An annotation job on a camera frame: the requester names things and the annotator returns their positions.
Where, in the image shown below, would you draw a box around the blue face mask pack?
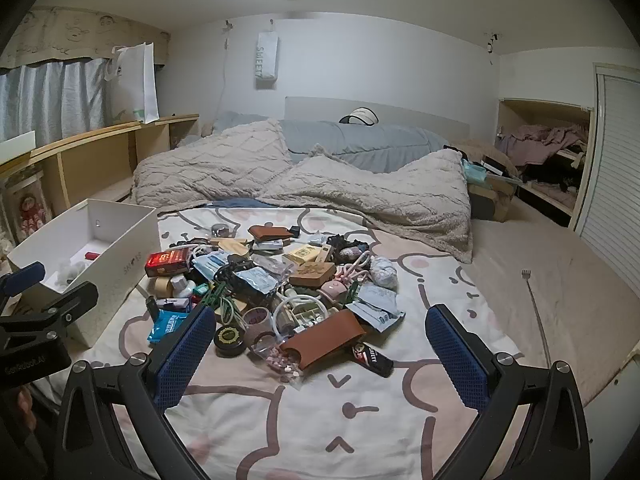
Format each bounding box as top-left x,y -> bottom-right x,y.
192,252 -> 231,283

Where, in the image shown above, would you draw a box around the white blue mask packet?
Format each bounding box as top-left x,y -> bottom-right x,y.
350,285 -> 405,333

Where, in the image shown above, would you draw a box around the zip bag of pink beads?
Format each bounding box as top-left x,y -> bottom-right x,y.
250,337 -> 306,388

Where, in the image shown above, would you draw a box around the white cap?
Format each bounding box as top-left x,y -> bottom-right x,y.
340,108 -> 379,126

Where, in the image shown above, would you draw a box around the grey knit ball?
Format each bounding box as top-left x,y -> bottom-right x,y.
371,256 -> 398,288

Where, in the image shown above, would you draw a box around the white louvered door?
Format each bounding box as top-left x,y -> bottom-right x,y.
575,62 -> 640,276

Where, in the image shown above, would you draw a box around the purple tape roll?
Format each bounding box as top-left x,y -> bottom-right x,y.
241,306 -> 275,343

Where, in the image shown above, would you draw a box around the white wall cable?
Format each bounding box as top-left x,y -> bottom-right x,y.
217,22 -> 233,116

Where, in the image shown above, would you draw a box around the long wooden board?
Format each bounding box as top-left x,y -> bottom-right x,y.
210,237 -> 251,257

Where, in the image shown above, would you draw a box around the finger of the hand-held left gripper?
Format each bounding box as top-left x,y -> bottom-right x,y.
0,281 -> 99,335
0,261 -> 46,301

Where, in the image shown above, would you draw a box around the blue snack packet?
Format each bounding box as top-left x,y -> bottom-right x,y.
147,310 -> 193,346

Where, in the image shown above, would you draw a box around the beige fluffy blanket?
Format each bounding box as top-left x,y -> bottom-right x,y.
131,119 -> 473,263

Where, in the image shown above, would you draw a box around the white hanging paper bag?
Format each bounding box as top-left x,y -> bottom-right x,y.
256,31 -> 279,83

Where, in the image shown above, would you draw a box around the white shoe box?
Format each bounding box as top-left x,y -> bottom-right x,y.
6,199 -> 162,349

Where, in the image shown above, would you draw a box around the white cotton balls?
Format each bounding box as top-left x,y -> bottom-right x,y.
47,259 -> 86,286

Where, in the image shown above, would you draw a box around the grey curtain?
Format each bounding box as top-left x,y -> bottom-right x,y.
0,57 -> 108,143

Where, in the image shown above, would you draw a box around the navy blue cloth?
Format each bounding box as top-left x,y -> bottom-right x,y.
205,199 -> 281,209

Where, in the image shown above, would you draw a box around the brown wallet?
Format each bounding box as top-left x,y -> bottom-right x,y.
248,225 -> 296,242

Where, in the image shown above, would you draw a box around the wooden shelf unit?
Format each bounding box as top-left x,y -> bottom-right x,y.
0,114 -> 201,221

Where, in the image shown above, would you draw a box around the clear organiser box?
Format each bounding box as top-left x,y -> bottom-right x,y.
287,305 -> 328,331

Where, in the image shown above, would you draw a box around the white plastic tube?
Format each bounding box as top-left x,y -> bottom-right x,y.
272,294 -> 331,341

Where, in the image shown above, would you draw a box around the metal back scratcher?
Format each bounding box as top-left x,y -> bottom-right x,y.
520,269 -> 553,366

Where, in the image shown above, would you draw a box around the black red tube packet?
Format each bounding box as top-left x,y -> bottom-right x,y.
351,342 -> 394,378

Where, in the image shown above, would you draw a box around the grey pillow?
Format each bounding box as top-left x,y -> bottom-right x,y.
212,110 -> 451,173

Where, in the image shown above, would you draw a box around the black claw hair clip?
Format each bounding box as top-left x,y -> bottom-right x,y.
215,260 -> 251,291

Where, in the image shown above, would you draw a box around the cream printed box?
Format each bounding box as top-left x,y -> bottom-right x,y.
283,244 -> 321,265

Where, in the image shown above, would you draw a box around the brown bedside stool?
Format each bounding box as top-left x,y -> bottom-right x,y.
470,180 -> 516,221

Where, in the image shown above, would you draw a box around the red doll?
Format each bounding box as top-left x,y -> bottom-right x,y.
17,195 -> 48,233

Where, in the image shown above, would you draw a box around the pink clothes pile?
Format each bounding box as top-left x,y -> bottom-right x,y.
500,125 -> 591,166

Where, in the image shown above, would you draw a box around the pink computer mouse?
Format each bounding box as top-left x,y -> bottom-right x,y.
320,280 -> 348,303

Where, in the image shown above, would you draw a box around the dark clothes pile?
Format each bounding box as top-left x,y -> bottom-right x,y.
525,150 -> 583,191

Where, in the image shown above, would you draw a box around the pink sunglasses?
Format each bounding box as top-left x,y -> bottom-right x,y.
335,255 -> 373,286

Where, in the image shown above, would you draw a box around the white tote bag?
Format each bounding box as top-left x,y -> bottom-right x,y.
105,42 -> 160,125

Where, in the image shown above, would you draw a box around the silver foil packet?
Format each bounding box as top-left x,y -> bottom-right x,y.
235,267 -> 281,296

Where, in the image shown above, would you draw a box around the black round tin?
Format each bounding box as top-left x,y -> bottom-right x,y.
214,325 -> 247,358

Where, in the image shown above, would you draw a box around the beige printed valance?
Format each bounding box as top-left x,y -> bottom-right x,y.
0,7 -> 171,68

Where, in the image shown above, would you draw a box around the white jar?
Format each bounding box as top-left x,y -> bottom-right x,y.
170,275 -> 198,298

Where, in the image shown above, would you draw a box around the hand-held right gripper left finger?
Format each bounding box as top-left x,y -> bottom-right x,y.
52,304 -> 218,480

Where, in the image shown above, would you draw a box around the grey headboard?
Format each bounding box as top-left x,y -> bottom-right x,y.
285,96 -> 471,141

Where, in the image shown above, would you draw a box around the dark beaded tangle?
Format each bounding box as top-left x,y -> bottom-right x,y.
327,235 -> 371,261

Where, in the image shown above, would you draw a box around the red box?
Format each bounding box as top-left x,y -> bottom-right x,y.
146,250 -> 193,278

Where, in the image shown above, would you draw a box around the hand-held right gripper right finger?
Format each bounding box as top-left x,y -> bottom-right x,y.
425,304 -> 591,480

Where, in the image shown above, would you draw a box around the brown leather pouch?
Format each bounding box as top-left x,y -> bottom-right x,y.
280,310 -> 367,371

